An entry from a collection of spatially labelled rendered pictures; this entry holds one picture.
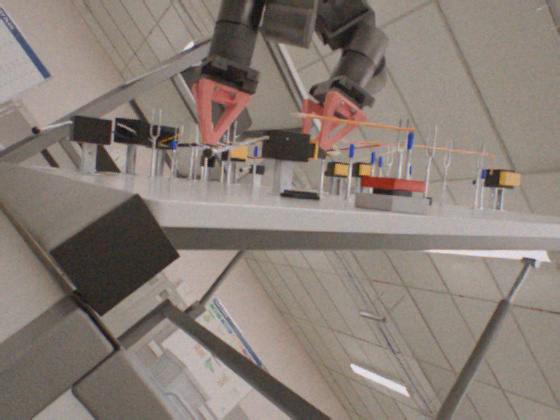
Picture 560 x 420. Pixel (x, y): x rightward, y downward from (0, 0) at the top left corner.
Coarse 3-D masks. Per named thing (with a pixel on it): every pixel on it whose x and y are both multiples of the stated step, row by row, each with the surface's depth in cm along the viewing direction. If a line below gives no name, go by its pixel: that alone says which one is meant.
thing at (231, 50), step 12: (228, 24) 63; (240, 24) 63; (216, 36) 63; (228, 36) 63; (240, 36) 63; (252, 36) 64; (216, 48) 63; (228, 48) 63; (240, 48) 63; (252, 48) 65; (216, 60) 60; (228, 60) 60; (240, 60) 63; (228, 72) 64; (252, 72) 61
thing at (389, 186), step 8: (368, 176) 53; (360, 184) 53; (368, 184) 52; (376, 184) 51; (384, 184) 50; (392, 184) 50; (400, 184) 50; (408, 184) 51; (416, 184) 51; (424, 184) 52; (376, 192) 53; (384, 192) 52; (392, 192) 51; (400, 192) 51; (408, 192) 52; (416, 192) 52; (424, 192) 52
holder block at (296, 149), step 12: (264, 132) 70; (276, 132) 67; (288, 132) 68; (264, 144) 70; (276, 144) 67; (288, 144) 68; (300, 144) 69; (264, 156) 70; (276, 156) 67; (288, 156) 68; (300, 156) 69
